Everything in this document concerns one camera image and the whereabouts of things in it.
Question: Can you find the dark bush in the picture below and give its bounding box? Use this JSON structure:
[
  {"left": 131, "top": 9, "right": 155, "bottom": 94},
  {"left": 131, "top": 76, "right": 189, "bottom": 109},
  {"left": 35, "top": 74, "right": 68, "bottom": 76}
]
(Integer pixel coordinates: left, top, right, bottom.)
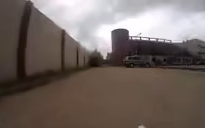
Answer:
[{"left": 88, "top": 49, "right": 104, "bottom": 68}]

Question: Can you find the pale vehicle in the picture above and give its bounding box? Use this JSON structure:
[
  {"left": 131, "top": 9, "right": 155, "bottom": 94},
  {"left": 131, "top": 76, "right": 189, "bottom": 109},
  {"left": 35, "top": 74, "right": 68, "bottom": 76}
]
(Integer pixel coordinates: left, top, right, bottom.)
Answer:
[{"left": 122, "top": 54, "right": 156, "bottom": 69}]

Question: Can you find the brown dirt road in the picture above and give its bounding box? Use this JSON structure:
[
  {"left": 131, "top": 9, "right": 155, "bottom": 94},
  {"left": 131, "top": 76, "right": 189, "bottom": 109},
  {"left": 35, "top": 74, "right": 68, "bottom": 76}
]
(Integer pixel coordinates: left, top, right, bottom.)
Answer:
[{"left": 0, "top": 65, "right": 205, "bottom": 128}]

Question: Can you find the building with round tower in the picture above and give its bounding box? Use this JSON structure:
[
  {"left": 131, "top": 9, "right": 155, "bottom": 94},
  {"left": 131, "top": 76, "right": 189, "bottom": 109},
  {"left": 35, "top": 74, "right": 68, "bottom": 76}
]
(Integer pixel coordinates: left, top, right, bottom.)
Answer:
[{"left": 110, "top": 28, "right": 191, "bottom": 67}]

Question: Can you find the raised kerb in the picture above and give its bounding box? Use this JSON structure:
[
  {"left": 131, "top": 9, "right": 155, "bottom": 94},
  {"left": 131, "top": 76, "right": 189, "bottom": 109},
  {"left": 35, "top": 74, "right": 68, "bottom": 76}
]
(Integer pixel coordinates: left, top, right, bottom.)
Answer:
[{"left": 158, "top": 64, "right": 205, "bottom": 73}]

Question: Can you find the white building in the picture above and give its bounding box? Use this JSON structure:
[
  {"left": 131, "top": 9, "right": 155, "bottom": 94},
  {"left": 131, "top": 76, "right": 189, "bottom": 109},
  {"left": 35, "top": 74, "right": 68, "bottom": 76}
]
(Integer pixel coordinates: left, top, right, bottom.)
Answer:
[{"left": 175, "top": 38, "right": 205, "bottom": 66}]

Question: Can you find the pale wall with dark posts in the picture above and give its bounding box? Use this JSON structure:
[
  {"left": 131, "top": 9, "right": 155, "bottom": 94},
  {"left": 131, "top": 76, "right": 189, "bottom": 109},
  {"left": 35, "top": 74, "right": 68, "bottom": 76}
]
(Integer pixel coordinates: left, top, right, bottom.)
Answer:
[{"left": 0, "top": 0, "right": 91, "bottom": 86}]

